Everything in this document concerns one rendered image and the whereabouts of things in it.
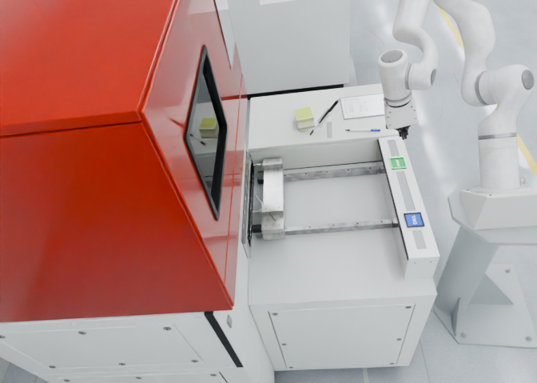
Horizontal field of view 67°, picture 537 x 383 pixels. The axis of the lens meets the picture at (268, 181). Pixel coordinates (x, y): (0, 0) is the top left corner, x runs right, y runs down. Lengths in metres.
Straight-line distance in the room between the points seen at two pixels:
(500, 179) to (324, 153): 0.65
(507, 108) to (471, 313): 1.17
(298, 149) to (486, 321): 1.31
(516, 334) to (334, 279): 1.19
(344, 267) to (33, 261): 0.98
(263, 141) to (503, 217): 0.92
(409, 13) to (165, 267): 1.00
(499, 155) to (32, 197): 1.38
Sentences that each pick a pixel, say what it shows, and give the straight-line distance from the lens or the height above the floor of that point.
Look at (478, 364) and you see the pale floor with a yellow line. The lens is 2.31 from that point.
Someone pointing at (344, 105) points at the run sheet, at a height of 0.97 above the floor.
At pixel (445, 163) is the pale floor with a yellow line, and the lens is 2.97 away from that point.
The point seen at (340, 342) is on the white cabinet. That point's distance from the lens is 1.78.
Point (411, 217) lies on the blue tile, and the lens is 1.43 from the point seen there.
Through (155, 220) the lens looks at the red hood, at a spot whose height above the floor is 1.59.
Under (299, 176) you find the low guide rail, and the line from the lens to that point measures 1.69.
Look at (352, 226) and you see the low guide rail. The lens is 1.53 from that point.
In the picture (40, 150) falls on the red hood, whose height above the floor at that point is 1.77.
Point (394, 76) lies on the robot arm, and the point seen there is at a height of 1.38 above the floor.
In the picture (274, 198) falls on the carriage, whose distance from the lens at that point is 1.59.
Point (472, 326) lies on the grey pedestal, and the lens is 2.35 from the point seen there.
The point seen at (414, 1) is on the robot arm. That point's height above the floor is 1.50.
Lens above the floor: 2.11
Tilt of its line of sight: 48 degrees down
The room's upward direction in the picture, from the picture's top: 12 degrees counter-clockwise
